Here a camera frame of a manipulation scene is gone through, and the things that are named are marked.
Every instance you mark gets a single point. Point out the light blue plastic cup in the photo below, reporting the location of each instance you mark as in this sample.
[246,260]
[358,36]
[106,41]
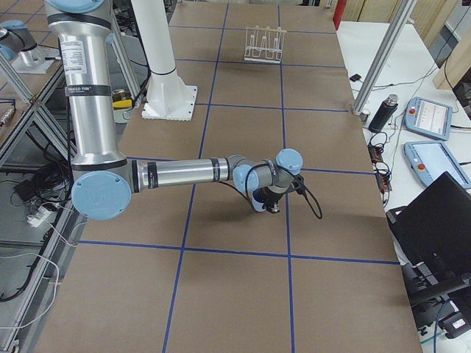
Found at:
[257,200]

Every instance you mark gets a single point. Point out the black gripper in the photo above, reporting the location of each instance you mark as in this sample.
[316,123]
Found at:
[271,201]

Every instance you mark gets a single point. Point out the white enamel pot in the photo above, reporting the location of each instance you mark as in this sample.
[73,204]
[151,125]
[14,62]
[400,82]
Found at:
[122,105]

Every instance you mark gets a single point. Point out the blue teach pendant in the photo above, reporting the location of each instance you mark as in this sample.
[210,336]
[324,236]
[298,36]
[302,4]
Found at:
[430,159]
[428,118]

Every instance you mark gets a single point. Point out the small black adapter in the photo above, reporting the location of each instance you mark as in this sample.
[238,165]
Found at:
[355,77]

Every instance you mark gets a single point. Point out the white wire cup holder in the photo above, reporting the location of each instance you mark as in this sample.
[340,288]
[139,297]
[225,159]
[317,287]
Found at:
[264,44]

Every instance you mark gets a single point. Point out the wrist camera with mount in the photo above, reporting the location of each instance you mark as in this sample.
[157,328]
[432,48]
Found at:
[298,185]

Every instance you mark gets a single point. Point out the far blue teach pendant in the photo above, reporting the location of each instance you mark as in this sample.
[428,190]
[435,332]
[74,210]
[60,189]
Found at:
[428,118]

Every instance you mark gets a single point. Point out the white power strip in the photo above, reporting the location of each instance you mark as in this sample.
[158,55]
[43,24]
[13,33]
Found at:
[42,216]

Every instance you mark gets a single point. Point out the near blue teach pendant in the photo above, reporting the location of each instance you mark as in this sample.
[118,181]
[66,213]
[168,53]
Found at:
[430,159]

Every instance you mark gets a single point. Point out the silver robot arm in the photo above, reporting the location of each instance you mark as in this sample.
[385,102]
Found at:
[104,178]
[22,51]

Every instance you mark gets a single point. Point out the black thermos bottle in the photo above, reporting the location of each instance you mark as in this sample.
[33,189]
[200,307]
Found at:
[384,113]

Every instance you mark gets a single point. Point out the orange black usb hub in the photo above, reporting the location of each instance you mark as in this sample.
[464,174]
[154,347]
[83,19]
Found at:
[381,169]

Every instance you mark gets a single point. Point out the aluminium frame post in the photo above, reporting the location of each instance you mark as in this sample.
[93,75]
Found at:
[392,34]

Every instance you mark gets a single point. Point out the white camera mast pedestal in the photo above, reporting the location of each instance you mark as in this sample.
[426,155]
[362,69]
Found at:
[168,97]

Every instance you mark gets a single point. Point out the black laptop on stand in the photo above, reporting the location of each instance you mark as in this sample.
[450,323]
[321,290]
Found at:
[434,233]

